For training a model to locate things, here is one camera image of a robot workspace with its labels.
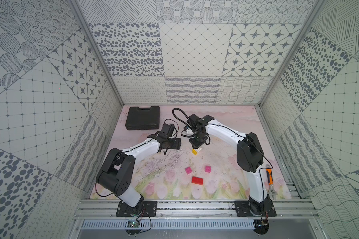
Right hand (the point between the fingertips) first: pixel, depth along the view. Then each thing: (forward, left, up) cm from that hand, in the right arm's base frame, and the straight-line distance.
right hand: (197, 146), depth 90 cm
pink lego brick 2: (-12, -6, -5) cm, 14 cm away
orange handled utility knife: (-22, -40, -7) cm, 46 cm away
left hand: (+1, +11, +1) cm, 11 cm away
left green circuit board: (-39, +33, -8) cm, 51 cm away
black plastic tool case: (+25, +42, -4) cm, 49 cm away
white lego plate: (-3, 0, +1) cm, 3 cm away
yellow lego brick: (-2, +2, -3) cm, 4 cm away
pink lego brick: (-13, +6, -5) cm, 15 cm away
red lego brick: (-18, 0, -7) cm, 19 cm away
